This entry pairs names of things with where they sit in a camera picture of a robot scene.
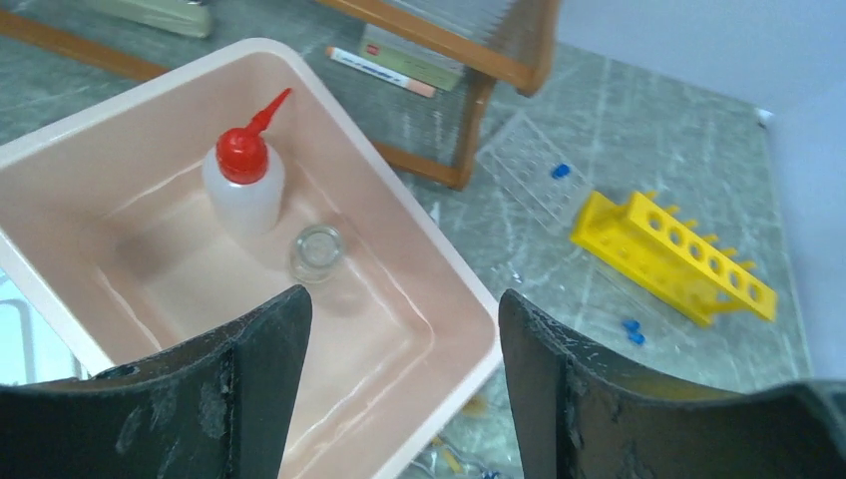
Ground small glass jar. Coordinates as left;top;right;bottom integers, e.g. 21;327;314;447
289;224;346;283

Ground wooden shelf rack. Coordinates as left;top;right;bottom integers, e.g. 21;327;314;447
1;0;560;191

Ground yellow test tube rack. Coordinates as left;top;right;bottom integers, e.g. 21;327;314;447
571;191;778;327

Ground green small box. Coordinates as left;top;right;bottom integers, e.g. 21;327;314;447
359;24;465;91

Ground white tub lid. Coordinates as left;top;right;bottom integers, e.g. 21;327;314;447
1;271;90;385

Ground red cap squeeze bottle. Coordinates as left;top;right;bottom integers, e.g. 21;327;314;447
202;88;292;236

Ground blue small cap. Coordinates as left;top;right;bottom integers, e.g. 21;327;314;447
622;319;640;332
628;331;645;345

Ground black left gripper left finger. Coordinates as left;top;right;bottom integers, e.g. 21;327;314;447
1;285;312;478

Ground clear acrylic tube rack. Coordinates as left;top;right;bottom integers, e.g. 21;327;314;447
477;112;593;235

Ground pink plastic tub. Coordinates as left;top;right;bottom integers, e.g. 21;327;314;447
1;38;502;478

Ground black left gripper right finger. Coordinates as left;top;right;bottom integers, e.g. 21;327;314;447
498;289;845;478

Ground blue capped tube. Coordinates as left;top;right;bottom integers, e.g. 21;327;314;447
550;163;572;180

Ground amber rubber tubing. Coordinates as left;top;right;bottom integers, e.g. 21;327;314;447
412;435;490;478

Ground orange white marker pen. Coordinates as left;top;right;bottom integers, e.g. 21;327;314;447
325;46;436;98

